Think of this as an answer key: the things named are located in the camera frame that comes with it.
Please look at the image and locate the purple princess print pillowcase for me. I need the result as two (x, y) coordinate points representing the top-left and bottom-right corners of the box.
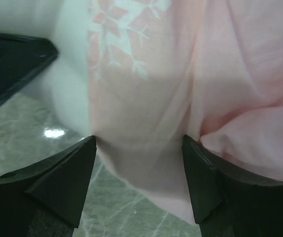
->
(88, 0), (283, 224)

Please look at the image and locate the white pillow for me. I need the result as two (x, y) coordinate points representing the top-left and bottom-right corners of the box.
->
(0, 0), (91, 137)

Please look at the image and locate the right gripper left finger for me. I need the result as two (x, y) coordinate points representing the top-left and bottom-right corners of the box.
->
(0, 136), (96, 237)

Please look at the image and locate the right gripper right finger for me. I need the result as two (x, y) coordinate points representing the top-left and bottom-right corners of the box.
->
(182, 136), (283, 237)

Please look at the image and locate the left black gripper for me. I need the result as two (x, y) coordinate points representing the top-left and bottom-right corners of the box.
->
(0, 33), (58, 106)

